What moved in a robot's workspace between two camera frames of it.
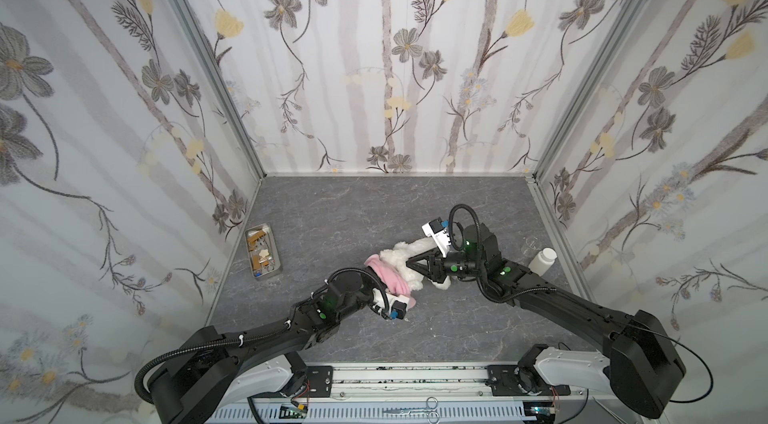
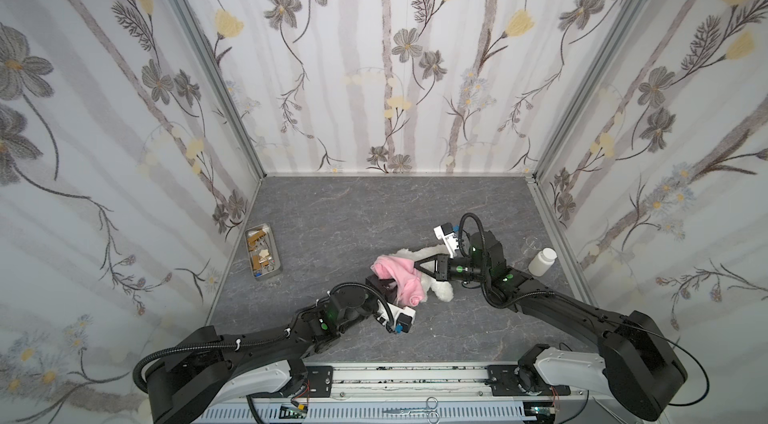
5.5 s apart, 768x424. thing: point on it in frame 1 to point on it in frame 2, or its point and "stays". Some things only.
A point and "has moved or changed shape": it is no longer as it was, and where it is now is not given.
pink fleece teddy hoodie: [393, 282] has moved or changed shape
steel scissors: [431, 405] stays
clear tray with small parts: [263, 253] stays
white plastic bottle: [543, 261] stays
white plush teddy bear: [401, 253] has moved or changed shape
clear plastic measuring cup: [531, 245] stays
